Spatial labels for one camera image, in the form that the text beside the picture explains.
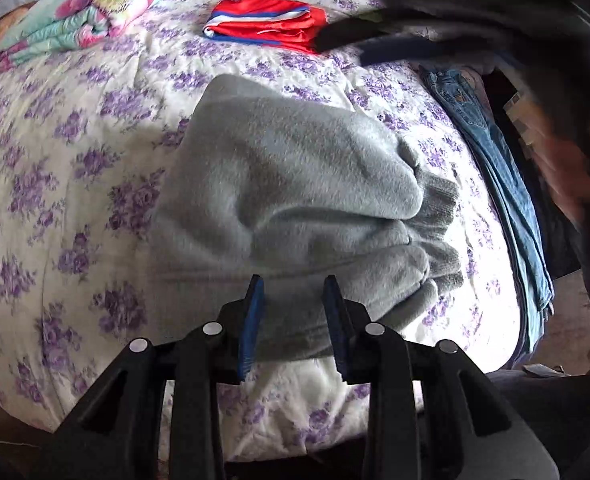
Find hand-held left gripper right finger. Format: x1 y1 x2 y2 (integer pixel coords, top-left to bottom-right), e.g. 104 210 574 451
321 274 561 480

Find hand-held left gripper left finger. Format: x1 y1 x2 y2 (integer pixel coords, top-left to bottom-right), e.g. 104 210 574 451
30 274 266 480

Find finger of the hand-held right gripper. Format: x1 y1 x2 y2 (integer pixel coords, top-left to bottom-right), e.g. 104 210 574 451
315 7 411 54
357 35 481 67

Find grey hoodie sweatshirt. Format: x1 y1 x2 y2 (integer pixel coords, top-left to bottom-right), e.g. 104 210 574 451
147 74 465 363

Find person's right hand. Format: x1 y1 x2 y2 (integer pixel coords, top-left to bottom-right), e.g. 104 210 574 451
540 125 590 222

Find folded red shorts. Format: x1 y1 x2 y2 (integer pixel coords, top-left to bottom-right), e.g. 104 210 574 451
202 0 328 55

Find blue jeans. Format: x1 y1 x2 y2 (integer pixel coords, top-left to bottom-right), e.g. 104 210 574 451
419 67 555 356

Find purple floral bed sheet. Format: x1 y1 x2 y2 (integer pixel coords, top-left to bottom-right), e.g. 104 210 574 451
0 0 526 463

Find person's dark clothing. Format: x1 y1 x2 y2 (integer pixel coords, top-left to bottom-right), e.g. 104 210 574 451
488 367 590 480

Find folded teal floral quilt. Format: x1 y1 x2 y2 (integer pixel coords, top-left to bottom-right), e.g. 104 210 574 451
0 0 196 66

